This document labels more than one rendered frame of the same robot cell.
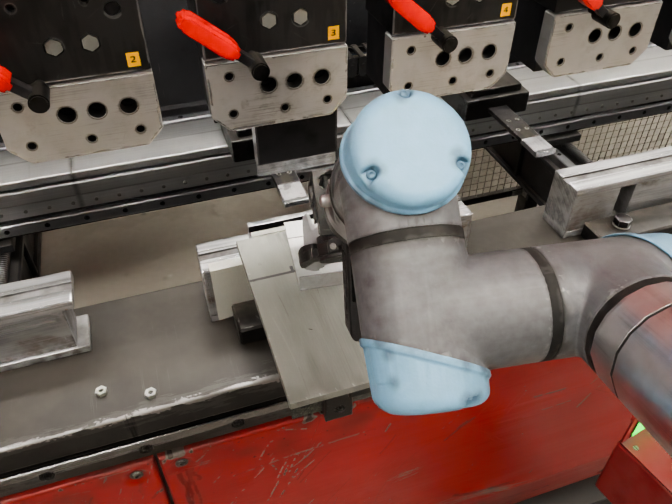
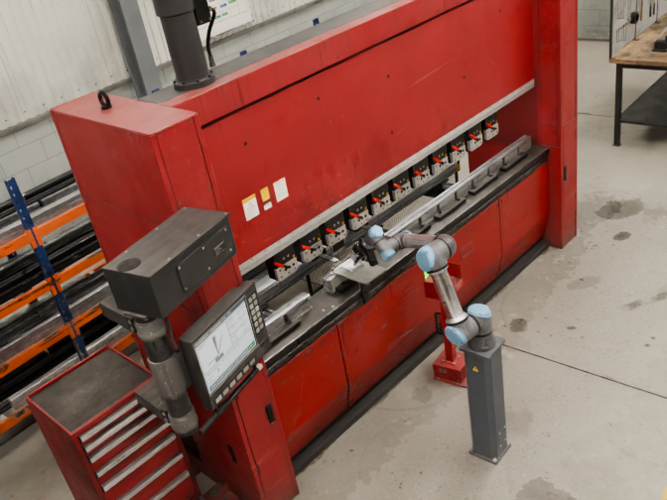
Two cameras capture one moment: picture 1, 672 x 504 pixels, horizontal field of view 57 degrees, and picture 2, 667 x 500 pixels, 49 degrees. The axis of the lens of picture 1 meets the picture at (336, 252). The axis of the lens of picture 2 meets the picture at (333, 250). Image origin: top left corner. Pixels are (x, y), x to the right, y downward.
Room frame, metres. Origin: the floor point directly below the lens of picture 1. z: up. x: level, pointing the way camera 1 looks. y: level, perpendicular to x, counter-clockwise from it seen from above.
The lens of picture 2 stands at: (-2.77, 1.52, 3.24)
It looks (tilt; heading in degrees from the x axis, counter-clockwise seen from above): 30 degrees down; 337
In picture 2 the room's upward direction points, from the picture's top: 11 degrees counter-clockwise
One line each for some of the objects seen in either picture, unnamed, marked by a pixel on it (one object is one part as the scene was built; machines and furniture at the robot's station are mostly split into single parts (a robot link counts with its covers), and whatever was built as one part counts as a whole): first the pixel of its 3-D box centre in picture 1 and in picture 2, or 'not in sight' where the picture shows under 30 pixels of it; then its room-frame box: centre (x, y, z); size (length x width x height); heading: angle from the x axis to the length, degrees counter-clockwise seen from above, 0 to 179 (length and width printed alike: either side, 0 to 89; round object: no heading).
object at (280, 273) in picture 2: not in sight; (281, 260); (0.52, 0.45, 1.26); 0.15 x 0.09 x 0.17; 108
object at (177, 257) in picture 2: not in sight; (195, 325); (-0.15, 1.10, 1.53); 0.51 x 0.25 x 0.85; 123
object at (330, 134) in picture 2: not in sight; (394, 106); (0.86, -0.57, 1.74); 3.00 x 0.08 x 0.80; 108
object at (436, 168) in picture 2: not in sight; (435, 159); (0.96, -0.88, 1.26); 0.15 x 0.09 x 0.17; 108
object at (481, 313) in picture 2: not in sight; (478, 318); (-0.23, -0.27, 0.94); 0.13 x 0.12 x 0.14; 100
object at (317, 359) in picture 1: (334, 296); (359, 271); (0.51, 0.00, 1.00); 0.26 x 0.18 x 0.01; 18
